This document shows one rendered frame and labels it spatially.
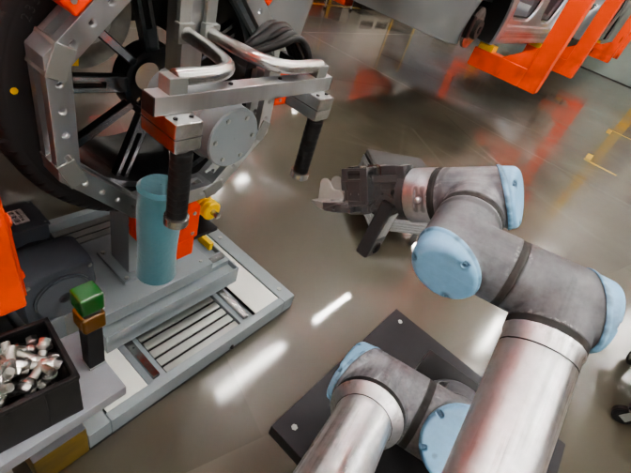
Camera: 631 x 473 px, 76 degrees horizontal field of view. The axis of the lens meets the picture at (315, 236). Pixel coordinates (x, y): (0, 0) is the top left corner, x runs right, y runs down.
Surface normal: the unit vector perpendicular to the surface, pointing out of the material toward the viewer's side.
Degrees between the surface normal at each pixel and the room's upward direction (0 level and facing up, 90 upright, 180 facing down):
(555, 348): 31
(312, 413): 0
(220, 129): 90
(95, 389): 0
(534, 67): 90
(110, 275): 0
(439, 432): 46
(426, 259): 105
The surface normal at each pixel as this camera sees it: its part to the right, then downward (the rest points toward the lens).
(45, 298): 0.74, 0.57
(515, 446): -0.10, -0.47
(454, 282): -0.61, 0.57
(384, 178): -0.62, 0.22
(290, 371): 0.27, -0.75
